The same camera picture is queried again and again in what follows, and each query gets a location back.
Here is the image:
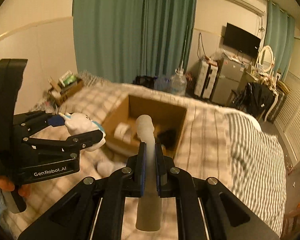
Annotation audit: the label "striped grey bed sheet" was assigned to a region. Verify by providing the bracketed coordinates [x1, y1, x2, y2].
[226, 113, 287, 235]

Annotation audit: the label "white curved tube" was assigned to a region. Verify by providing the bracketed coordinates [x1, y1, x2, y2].
[136, 115, 162, 232]

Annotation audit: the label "clear water jug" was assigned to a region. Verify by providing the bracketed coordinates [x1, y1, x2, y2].
[168, 68, 187, 96]

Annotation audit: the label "left human hand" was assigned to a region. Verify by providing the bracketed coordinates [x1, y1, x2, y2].
[0, 176, 31, 197]

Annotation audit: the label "grey mini fridge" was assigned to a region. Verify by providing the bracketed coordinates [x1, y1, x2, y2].
[210, 57, 244, 106]

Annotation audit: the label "white wardrobe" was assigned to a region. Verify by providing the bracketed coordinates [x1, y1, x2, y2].
[274, 37, 300, 165]

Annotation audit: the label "white bear plush toy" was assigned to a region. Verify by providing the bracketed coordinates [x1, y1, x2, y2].
[59, 113, 126, 177]

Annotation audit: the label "black wall television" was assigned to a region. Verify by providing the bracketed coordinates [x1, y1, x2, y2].
[223, 23, 261, 59]

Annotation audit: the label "green window curtain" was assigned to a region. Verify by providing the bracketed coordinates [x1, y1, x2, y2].
[72, 0, 197, 83]

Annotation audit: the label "white oval vanity mirror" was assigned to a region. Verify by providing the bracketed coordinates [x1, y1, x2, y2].
[255, 45, 275, 74]

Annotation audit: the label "green right curtain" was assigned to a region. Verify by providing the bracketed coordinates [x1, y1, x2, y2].
[264, 0, 295, 80]

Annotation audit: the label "brown cardboard box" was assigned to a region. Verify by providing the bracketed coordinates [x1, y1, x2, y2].
[102, 94, 187, 158]

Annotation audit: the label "bedside cardboard box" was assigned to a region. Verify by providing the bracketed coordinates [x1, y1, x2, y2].
[48, 70, 84, 106]

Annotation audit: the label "black clothes on chair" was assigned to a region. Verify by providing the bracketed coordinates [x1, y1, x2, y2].
[230, 82, 274, 119]

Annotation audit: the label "white suitcase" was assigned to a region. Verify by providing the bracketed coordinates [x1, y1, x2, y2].
[194, 60, 218, 99]

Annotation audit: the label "plaid bed blanket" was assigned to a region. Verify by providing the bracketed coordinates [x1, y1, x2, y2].
[1, 82, 232, 239]

